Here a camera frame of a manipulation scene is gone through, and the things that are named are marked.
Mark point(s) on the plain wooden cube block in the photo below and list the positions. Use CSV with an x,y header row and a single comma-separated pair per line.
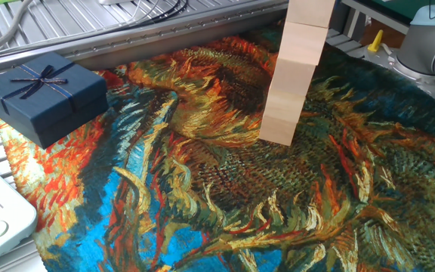
x,y
291,77
302,43
276,133
310,12
283,107

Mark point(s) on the sunflower painting print cloth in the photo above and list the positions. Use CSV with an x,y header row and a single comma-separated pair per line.
x,y
164,208

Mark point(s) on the navy gift box with ribbon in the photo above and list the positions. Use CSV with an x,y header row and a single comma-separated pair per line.
x,y
51,109

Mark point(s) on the yellow plastic piece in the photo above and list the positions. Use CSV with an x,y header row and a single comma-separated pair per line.
x,y
375,44

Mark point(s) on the aluminium slotted rail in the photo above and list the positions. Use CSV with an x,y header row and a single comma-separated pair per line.
x,y
145,39

